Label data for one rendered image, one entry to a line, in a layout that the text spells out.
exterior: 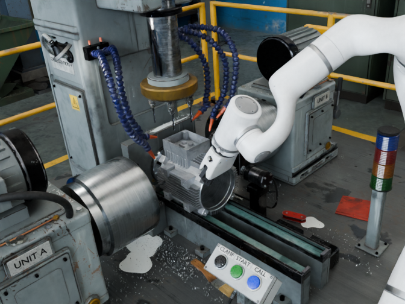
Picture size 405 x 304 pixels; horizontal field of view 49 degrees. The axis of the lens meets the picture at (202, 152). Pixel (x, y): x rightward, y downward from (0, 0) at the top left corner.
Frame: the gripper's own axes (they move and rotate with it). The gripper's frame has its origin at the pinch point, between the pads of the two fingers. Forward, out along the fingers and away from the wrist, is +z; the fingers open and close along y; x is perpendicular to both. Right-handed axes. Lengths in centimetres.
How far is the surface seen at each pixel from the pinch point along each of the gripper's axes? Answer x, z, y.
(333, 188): -23, 20, 58
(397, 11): 67, 57, 321
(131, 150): 25.7, 10.6, -7.8
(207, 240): -10.4, 21.5, -1.1
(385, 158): -30, -24, 33
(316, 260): -37.6, 0.0, 9.0
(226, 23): 355, 322, 509
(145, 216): 2.1, 6.5, -20.7
